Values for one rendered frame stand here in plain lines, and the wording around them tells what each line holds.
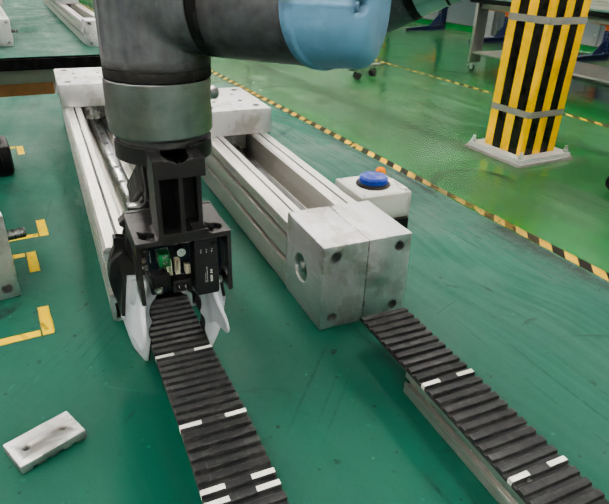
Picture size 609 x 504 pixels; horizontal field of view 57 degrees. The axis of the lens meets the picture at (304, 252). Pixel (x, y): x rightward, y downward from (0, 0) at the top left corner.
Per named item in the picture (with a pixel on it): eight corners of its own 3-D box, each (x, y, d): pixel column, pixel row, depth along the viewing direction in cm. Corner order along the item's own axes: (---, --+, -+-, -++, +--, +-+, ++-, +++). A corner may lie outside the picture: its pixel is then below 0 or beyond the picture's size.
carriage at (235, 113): (271, 148, 91) (271, 107, 88) (205, 155, 87) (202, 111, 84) (240, 123, 104) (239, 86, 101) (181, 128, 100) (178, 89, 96)
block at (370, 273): (420, 306, 62) (432, 229, 57) (319, 330, 57) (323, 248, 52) (378, 268, 69) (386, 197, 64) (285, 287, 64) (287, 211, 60)
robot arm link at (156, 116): (95, 67, 41) (204, 63, 44) (104, 129, 43) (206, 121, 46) (108, 88, 35) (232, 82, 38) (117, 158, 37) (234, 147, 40)
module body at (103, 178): (209, 302, 61) (205, 232, 57) (113, 322, 57) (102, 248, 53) (112, 119, 125) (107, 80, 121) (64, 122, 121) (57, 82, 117)
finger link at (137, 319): (122, 393, 46) (136, 297, 43) (112, 352, 51) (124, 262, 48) (159, 391, 48) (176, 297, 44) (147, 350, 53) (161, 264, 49)
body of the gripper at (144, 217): (139, 315, 42) (119, 160, 36) (122, 262, 49) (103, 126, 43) (236, 295, 45) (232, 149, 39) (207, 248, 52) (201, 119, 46)
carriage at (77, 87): (127, 119, 104) (123, 81, 101) (64, 123, 100) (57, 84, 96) (115, 99, 117) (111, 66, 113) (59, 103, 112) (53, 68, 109)
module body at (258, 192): (361, 272, 68) (367, 208, 64) (285, 287, 64) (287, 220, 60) (195, 113, 132) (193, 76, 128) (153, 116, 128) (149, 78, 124)
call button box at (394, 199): (407, 230, 79) (413, 188, 76) (347, 241, 75) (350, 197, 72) (378, 209, 85) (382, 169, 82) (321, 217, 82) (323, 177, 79)
